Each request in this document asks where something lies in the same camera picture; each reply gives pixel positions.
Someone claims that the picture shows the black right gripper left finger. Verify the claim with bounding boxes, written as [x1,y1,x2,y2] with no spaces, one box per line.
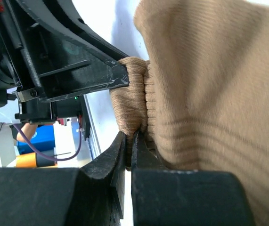
[0,132,126,226]

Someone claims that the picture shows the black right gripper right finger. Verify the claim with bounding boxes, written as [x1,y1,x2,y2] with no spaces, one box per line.
[131,131,255,226]

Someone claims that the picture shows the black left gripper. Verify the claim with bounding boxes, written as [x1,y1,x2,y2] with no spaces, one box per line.
[0,0,129,124]

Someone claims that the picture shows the brown sock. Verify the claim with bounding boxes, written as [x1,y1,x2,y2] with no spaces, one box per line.
[110,0,269,226]

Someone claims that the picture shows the aluminium rail frame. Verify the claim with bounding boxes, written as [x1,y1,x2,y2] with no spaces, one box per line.
[83,95,102,159]

